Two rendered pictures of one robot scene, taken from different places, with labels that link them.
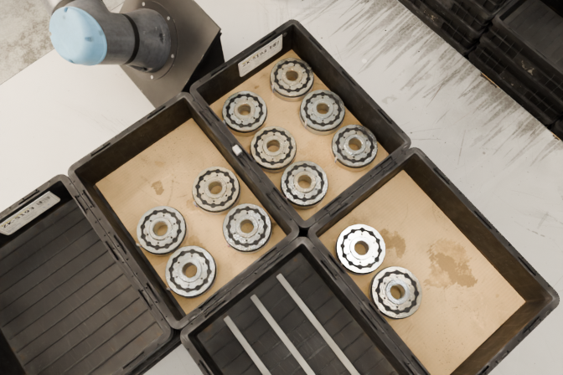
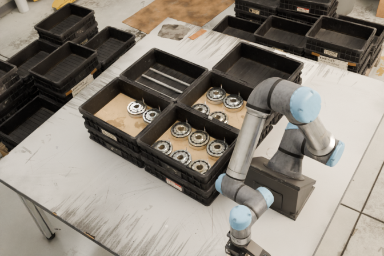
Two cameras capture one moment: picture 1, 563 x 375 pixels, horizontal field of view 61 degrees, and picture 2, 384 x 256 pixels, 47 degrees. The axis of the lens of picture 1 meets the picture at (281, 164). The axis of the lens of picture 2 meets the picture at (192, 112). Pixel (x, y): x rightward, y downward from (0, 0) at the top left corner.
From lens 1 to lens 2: 1.90 m
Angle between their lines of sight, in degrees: 65
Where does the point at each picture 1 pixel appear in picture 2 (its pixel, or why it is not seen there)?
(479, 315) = (104, 113)
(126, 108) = not seen: hidden behind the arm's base
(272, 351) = (179, 87)
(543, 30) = not seen: outside the picture
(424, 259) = (126, 123)
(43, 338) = (259, 71)
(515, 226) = (82, 167)
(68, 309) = (256, 79)
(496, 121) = (87, 212)
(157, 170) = not seen: hidden behind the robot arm
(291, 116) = (195, 157)
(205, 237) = (216, 108)
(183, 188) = (232, 119)
